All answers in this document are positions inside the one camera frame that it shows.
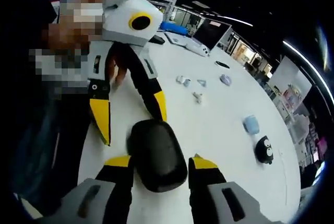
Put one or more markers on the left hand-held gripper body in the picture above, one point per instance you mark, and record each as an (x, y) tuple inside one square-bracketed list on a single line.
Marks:
[(122, 30)]

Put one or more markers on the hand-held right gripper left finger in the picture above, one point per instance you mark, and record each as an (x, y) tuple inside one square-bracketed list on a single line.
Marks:
[(117, 182)]

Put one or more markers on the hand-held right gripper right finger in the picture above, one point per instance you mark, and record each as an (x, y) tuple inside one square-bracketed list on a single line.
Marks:
[(203, 182)]

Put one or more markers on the white earbud case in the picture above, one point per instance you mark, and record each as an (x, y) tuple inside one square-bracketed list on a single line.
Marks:
[(180, 78)]

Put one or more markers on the light blue earbud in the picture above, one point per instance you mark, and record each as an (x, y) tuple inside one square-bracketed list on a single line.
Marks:
[(187, 84), (204, 84)]

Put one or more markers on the large black earbud case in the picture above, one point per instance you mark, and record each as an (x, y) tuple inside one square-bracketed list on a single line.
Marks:
[(156, 156)]

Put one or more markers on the white earbud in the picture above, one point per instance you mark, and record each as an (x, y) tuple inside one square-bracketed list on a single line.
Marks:
[(198, 98)]

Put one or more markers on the black cartoon-eyed earbud case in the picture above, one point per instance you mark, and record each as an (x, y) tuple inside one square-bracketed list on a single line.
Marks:
[(264, 153)]

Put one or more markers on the light blue earbud case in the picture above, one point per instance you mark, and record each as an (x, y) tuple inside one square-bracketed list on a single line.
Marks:
[(251, 126)]

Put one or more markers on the lilac earbud case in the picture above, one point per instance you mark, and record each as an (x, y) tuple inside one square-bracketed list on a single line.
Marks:
[(226, 79)]

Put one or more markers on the person's left hand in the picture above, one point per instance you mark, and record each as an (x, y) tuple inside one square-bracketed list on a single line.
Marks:
[(117, 70)]

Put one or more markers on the white table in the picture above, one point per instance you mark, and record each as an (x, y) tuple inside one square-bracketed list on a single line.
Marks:
[(221, 156)]

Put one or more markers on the black computer mouse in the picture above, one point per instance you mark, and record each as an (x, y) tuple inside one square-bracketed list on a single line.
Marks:
[(157, 40)]

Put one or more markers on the blue zip pouch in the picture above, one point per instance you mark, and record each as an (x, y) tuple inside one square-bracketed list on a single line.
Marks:
[(173, 27)]

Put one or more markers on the white notebook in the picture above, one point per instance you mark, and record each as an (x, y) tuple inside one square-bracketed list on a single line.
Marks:
[(177, 38)]

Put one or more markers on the white game controller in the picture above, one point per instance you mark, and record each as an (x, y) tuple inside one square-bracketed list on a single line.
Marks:
[(202, 50)]

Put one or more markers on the person's dark clothed body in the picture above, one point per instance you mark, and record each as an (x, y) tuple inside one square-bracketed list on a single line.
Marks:
[(39, 143)]

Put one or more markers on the small black oval device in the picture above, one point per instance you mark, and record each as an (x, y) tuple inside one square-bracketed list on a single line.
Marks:
[(221, 64)]

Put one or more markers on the silver laptop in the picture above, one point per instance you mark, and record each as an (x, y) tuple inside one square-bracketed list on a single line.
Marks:
[(211, 33)]

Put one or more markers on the shelf with colourful items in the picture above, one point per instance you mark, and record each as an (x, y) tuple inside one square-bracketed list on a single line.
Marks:
[(293, 97)]

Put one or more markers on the ceiling light strip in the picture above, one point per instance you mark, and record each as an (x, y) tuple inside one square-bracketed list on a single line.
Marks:
[(305, 60)]

